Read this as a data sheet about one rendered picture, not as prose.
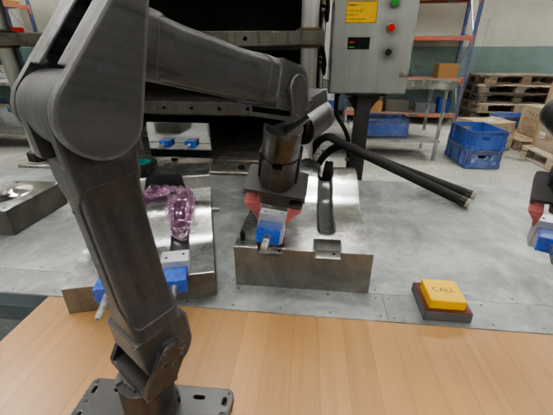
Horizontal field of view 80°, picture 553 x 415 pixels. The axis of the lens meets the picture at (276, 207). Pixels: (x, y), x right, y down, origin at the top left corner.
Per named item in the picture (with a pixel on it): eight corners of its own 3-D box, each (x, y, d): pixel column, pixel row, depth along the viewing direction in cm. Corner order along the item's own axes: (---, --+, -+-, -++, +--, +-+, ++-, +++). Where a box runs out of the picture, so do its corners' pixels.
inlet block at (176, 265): (189, 320, 53) (185, 294, 51) (157, 324, 53) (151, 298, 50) (192, 272, 65) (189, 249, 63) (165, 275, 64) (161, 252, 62)
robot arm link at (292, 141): (281, 140, 54) (285, 101, 50) (309, 155, 52) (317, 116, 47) (253, 158, 50) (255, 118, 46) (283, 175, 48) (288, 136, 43)
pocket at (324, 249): (341, 269, 62) (342, 252, 60) (312, 267, 62) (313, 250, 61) (339, 255, 66) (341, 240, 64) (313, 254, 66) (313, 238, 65)
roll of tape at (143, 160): (164, 170, 96) (162, 158, 95) (147, 179, 89) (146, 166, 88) (141, 167, 98) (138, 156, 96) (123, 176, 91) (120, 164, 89)
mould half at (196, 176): (216, 295, 63) (211, 246, 58) (68, 314, 59) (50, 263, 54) (211, 194, 107) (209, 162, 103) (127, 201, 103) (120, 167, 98)
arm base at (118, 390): (82, 341, 43) (44, 390, 37) (231, 352, 42) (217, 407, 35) (96, 381, 47) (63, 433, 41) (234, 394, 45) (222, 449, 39)
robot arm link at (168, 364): (142, 300, 42) (98, 325, 38) (184, 333, 37) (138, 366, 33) (151, 336, 45) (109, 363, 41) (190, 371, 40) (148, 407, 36)
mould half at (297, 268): (368, 293, 64) (377, 232, 58) (235, 284, 66) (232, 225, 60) (346, 193, 108) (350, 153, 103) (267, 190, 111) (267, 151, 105)
